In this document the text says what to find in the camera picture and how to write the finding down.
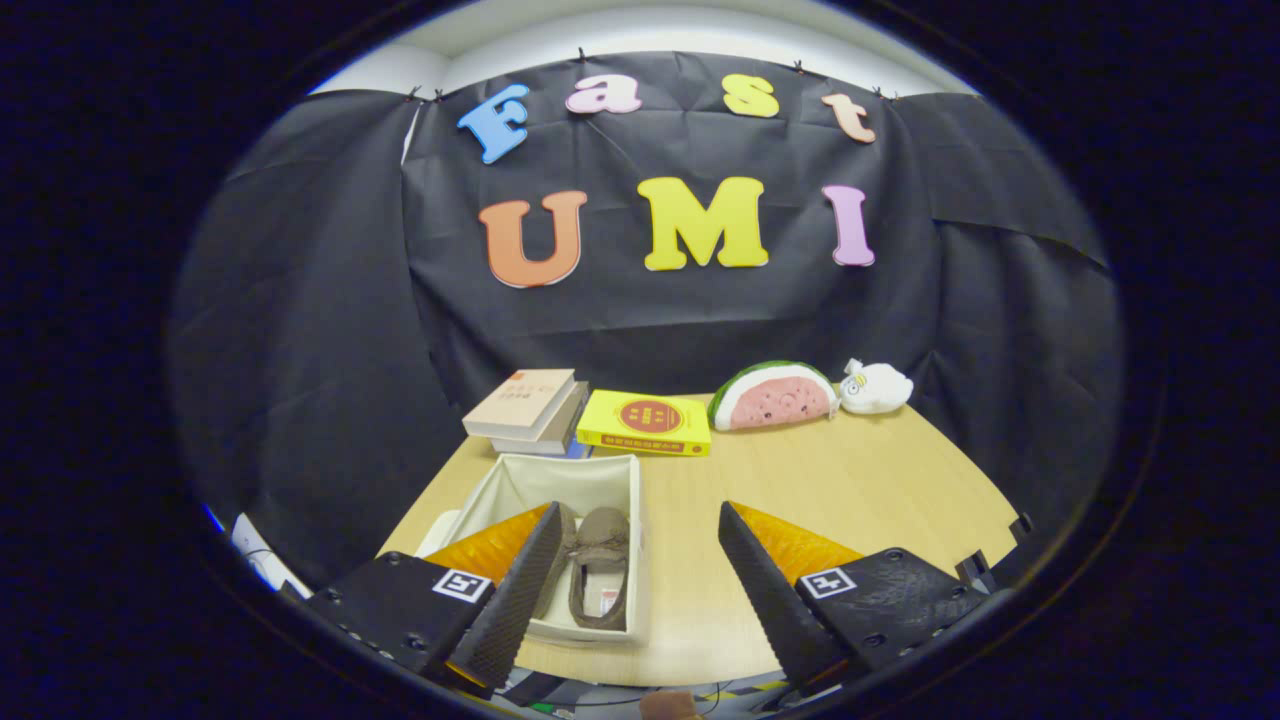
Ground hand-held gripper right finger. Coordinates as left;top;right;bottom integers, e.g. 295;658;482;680
717;500;991;699

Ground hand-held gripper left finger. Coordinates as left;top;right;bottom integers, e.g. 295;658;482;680
303;501;564;699

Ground brown fuzzy shoe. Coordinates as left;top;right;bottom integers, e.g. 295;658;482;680
567;505;633;631
530;502;583;621

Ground beige fabric storage box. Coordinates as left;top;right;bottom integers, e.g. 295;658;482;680
415;452;651;646

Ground grey book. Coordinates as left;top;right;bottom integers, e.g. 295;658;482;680
488;380;593;457

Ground beige book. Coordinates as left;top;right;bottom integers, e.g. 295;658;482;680
461;368;578;441

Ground watermelon plush toy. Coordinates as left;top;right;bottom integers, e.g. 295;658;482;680
707;360;841;433

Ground yellow book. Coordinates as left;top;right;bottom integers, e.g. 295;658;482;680
576;389;713;458

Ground white plush toy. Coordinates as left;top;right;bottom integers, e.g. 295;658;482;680
838;358;915;417

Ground black backdrop cloth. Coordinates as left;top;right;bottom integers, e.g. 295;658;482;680
170;50;1126;591

